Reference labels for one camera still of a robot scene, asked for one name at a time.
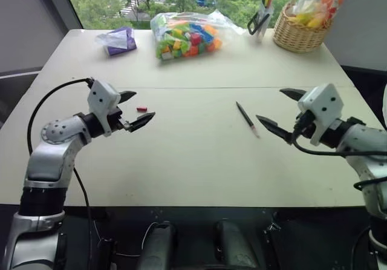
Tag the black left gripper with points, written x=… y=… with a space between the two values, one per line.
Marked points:
x=118 y=121

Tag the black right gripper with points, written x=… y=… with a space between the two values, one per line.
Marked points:
x=304 y=125

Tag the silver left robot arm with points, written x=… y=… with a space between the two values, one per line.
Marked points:
x=51 y=156

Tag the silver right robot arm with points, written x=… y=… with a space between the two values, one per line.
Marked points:
x=367 y=149

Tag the small red cap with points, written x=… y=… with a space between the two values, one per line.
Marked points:
x=141 y=109

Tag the black pen with red tip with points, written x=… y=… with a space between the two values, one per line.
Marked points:
x=248 y=119

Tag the cup with scissors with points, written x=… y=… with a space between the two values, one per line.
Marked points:
x=264 y=18

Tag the purple tissue pack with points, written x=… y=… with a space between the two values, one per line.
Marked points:
x=118 y=41

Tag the wicker basket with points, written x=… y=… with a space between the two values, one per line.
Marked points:
x=299 y=35

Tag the clear bag of coloured blocks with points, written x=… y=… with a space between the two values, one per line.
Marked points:
x=184 y=38

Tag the black scissors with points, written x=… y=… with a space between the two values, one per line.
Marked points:
x=257 y=21

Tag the clear bag of toy fruit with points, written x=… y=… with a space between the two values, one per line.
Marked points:
x=320 y=5

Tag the dark rounded robot leg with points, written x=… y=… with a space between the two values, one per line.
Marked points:
x=158 y=247

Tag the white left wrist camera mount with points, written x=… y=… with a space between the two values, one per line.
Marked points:
x=101 y=102

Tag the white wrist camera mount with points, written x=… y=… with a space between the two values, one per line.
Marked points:
x=323 y=106
x=101 y=102

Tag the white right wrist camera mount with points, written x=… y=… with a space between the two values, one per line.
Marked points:
x=323 y=106

